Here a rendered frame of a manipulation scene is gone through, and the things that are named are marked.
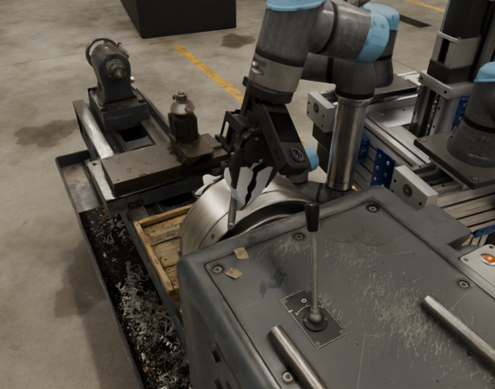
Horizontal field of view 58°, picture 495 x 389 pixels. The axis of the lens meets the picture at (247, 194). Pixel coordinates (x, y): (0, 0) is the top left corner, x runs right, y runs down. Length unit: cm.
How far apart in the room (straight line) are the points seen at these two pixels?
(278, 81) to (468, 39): 83
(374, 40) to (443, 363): 45
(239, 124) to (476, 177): 67
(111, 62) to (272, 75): 133
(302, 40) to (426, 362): 45
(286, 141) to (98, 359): 171
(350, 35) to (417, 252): 36
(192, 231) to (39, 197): 233
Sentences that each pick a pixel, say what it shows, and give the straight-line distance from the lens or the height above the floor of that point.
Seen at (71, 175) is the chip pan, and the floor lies 54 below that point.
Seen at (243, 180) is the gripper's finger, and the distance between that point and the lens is 71.
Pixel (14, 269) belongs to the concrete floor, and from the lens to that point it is 273.
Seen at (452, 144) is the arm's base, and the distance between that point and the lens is 125.
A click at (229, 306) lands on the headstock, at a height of 125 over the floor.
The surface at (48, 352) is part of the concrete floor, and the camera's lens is 230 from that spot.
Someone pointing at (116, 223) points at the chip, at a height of 55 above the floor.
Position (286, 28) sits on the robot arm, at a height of 159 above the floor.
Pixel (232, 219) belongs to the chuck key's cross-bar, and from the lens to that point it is 67.
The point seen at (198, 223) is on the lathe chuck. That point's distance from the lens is 91.
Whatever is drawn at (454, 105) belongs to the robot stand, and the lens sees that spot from 144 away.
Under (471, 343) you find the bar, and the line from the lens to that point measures 68.
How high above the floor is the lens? 178
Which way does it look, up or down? 38 degrees down
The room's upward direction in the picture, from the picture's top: straight up
